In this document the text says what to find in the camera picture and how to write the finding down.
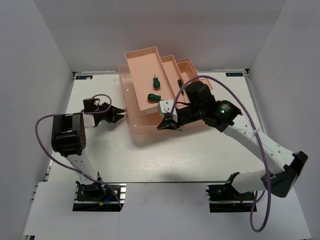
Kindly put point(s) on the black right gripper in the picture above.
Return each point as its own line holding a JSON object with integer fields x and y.
{"x": 170, "y": 124}

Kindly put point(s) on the pink plastic toolbox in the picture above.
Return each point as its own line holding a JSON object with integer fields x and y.
{"x": 146, "y": 79}

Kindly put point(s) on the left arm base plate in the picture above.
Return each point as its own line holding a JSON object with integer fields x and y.
{"x": 99, "y": 198}

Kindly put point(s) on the black green precision screwdriver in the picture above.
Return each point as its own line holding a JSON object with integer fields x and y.
{"x": 180, "y": 84}

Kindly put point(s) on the black blue lock sticker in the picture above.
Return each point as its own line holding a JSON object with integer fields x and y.
{"x": 234, "y": 74}

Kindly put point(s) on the green orange handled screwdriver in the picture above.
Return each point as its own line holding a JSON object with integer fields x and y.
{"x": 154, "y": 98}

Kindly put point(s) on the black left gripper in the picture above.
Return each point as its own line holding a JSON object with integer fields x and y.
{"x": 113, "y": 116}

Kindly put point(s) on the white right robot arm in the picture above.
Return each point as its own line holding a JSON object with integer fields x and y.
{"x": 284, "y": 166}

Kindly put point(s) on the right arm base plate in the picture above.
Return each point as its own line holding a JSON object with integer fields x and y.
{"x": 223, "y": 200}

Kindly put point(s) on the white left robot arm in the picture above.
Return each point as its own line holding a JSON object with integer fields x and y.
{"x": 68, "y": 137}

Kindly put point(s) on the stubby green screwdriver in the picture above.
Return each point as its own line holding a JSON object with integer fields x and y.
{"x": 156, "y": 83}

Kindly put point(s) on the left blue table sticker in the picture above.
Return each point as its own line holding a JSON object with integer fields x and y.
{"x": 83, "y": 77}

